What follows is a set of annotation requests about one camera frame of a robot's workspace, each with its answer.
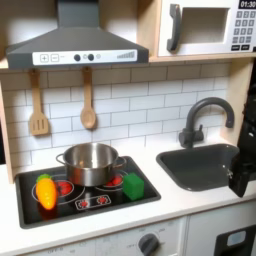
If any green toy block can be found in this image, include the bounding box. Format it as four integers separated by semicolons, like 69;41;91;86
122;172;146;202

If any dark grey sink basin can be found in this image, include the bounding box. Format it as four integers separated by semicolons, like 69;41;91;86
155;143;246;193

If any black toy tap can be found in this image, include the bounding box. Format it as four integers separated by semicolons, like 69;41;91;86
178;96;235;149

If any black oven knob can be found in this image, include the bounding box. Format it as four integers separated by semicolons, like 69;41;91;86
137;232;160;256

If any white toy microwave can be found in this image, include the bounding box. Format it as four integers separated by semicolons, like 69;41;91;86
157;0;256;58

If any steel pot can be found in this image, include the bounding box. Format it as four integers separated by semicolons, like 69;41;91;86
55;142;127;188

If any black toy stove top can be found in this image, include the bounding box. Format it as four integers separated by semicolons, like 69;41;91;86
14;155;162;230

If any wooden spoon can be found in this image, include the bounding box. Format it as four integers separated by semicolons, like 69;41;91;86
79;66;98;130

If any orange toy carrot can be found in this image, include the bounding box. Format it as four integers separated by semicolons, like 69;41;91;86
35;173;60;211

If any grey range hood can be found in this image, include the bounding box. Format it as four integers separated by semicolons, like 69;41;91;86
5;0;150;70

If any wooden slotted spatula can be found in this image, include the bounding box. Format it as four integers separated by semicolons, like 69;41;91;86
27;68;50;137

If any black dishwasher handle panel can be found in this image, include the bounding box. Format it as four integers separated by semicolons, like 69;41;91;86
213;224;256;256

